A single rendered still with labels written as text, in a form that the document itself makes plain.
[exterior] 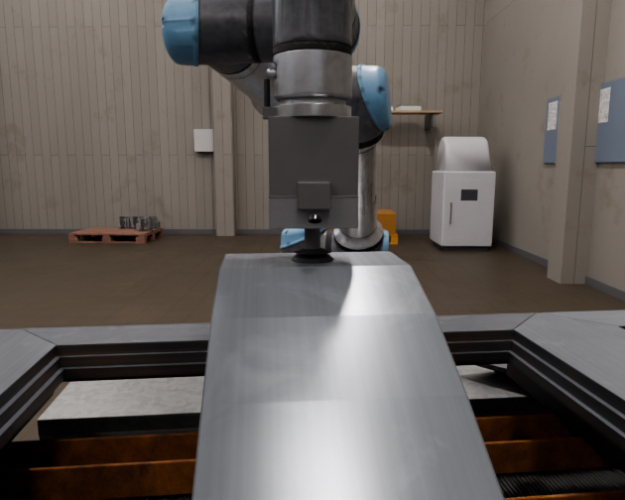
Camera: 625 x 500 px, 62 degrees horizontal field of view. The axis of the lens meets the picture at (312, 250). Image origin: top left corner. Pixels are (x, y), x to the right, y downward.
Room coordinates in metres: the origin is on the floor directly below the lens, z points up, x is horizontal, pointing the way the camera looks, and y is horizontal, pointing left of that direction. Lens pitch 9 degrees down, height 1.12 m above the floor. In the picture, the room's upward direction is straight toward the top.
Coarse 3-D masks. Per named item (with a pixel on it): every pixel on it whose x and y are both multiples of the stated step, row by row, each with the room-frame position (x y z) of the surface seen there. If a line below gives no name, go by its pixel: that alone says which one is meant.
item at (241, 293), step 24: (216, 288) 0.43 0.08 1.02; (240, 288) 0.43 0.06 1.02; (264, 288) 0.43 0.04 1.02; (288, 288) 0.44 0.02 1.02; (312, 288) 0.44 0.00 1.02; (336, 288) 0.44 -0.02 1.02; (360, 288) 0.44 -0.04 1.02; (384, 288) 0.44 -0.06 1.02; (408, 288) 0.44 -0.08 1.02; (216, 312) 0.40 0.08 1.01; (240, 312) 0.40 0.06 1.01; (264, 312) 0.40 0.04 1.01; (288, 312) 0.40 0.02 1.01; (312, 312) 0.40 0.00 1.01; (336, 312) 0.40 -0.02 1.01; (360, 312) 0.40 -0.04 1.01; (384, 312) 0.40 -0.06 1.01; (408, 312) 0.40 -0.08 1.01; (432, 312) 0.41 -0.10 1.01
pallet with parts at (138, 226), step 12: (120, 216) 8.20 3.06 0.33; (132, 216) 8.12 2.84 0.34; (156, 216) 8.14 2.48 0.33; (96, 228) 8.14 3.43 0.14; (108, 228) 8.14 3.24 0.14; (120, 228) 8.12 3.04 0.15; (132, 228) 8.09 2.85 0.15; (144, 228) 7.80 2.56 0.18; (156, 228) 8.09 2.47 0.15; (72, 240) 7.57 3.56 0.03; (108, 240) 7.54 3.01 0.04; (144, 240) 7.50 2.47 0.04
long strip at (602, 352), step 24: (528, 336) 0.77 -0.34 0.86; (552, 336) 0.77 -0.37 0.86; (576, 336) 0.77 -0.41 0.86; (600, 336) 0.77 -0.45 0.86; (624, 336) 0.77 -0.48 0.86; (576, 360) 0.67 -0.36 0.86; (600, 360) 0.67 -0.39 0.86; (624, 360) 0.67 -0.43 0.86; (600, 384) 0.59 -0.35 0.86; (624, 384) 0.59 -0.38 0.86
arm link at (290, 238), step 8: (288, 232) 1.23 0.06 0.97; (296, 232) 1.22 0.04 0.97; (304, 232) 1.22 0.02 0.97; (320, 232) 1.23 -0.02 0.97; (328, 232) 1.24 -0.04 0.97; (288, 240) 1.23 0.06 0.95; (296, 240) 1.22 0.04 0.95; (304, 240) 1.22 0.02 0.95; (320, 240) 1.22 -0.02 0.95; (328, 240) 1.22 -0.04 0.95; (280, 248) 1.26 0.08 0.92; (288, 248) 1.23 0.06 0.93; (296, 248) 1.22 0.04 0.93; (328, 248) 1.21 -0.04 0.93
